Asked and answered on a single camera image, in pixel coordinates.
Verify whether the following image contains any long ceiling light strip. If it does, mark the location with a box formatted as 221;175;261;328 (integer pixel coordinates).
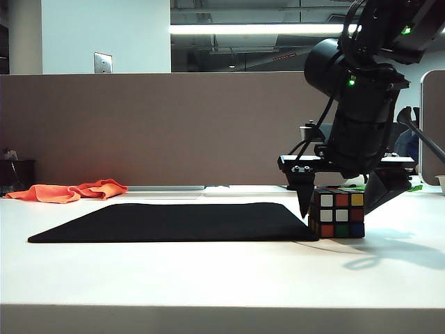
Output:
170;23;362;35

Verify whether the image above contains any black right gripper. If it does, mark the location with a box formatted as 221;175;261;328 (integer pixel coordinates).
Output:
277;104;417;218

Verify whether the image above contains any black slanted pole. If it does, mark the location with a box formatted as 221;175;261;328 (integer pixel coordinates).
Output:
396;106;445;159

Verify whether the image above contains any metal wall switch plate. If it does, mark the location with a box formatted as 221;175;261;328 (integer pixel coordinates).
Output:
93;51;113;74

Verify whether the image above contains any multicoloured Rubik's cube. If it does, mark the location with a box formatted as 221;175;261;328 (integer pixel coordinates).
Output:
307;189;365;239

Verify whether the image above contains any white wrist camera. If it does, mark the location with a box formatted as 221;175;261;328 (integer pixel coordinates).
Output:
300;124;330;144

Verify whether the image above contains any brown divider with white rim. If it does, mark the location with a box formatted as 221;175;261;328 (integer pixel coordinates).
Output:
419;69;445;186

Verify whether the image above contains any wide brown desk divider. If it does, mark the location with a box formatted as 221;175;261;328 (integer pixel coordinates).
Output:
0;70;337;187

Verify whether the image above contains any dark box container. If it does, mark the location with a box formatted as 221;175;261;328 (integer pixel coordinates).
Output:
0;149;37;198

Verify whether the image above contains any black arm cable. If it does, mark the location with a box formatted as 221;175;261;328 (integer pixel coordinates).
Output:
287;93;340;164

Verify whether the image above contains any orange cloth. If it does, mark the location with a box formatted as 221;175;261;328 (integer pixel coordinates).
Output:
3;179;129;205

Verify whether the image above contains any black mouse pad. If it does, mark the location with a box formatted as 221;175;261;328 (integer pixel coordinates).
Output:
27;202;320;244

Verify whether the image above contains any person in blue shirt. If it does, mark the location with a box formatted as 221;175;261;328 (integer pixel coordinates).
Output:
396;132;421;165

